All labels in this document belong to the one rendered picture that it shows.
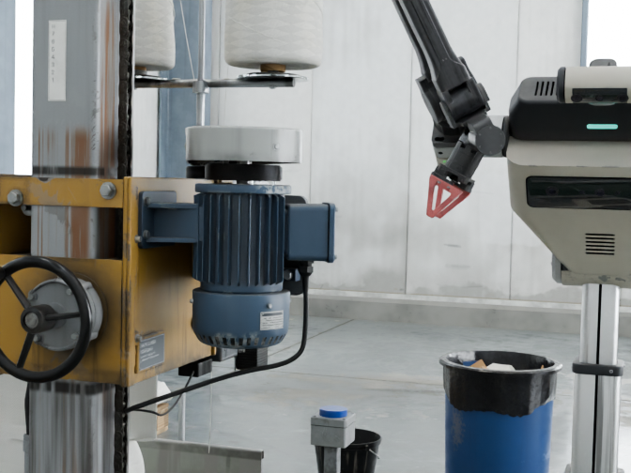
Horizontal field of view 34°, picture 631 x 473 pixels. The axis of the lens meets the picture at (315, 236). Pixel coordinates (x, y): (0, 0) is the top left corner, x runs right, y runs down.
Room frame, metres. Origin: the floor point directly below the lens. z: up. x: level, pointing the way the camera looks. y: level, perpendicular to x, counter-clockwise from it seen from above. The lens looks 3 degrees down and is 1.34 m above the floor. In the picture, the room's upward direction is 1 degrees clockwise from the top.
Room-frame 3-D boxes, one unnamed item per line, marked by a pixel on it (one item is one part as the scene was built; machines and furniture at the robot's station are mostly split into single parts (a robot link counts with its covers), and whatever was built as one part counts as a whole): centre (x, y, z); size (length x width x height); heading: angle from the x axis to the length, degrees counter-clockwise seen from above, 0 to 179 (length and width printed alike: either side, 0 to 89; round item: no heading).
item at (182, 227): (1.61, 0.21, 1.27); 0.12 x 0.09 x 0.09; 162
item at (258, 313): (1.61, 0.11, 1.21); 0.15 x 0.15 x 0.25
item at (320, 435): (2.21, -0.05, 0.81); 0.08 x 0.08 x 0.06; 72
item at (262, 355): (2.10, 0.12, 0.98); 0.09 x 0.05 x 0.05; 162
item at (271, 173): (1.61, 0.11, 1.35); 0.12 x 0.12 x 0.04
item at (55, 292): (1.53, 0.37, 1.14); 0.11 x 0.06 x 0.11; 72
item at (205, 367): (1.82, 0.21, 1.01); 0.06 x 0.04 x 0.02; 162
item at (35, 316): (1.46, 0.39, 1.13); 0.18 x 0.11 x 0.18; 72
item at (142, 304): (1.72, 0.33, 1.18); 0.34 x 0.25 x 0.31; 162
